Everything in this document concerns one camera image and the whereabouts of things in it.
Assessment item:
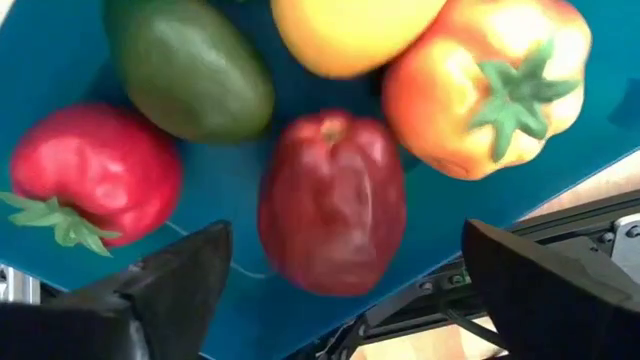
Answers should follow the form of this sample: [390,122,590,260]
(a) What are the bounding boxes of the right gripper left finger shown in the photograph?
[39,219,234,360]

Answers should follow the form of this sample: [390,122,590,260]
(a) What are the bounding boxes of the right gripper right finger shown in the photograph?
[462,218,640,360]

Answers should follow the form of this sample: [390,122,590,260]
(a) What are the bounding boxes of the red bell pepper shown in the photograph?
[0,102,184,259]

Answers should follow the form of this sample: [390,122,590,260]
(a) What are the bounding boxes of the dark red apple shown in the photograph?
[257,109,407,297]

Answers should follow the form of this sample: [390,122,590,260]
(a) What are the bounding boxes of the dark green avocado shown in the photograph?
[102,0,276,144]

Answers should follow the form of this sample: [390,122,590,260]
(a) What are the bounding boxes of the orange bell pepper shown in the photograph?
[382,0,594,182]

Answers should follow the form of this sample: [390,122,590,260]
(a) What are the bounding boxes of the orange citrus fruit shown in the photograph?
[269,0,449,80]

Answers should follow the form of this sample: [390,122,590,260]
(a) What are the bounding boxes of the blue plastic basket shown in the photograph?
[0,0,640,360]

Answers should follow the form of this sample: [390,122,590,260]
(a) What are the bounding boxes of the silver frame bracket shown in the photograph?
[612,213,640,284]

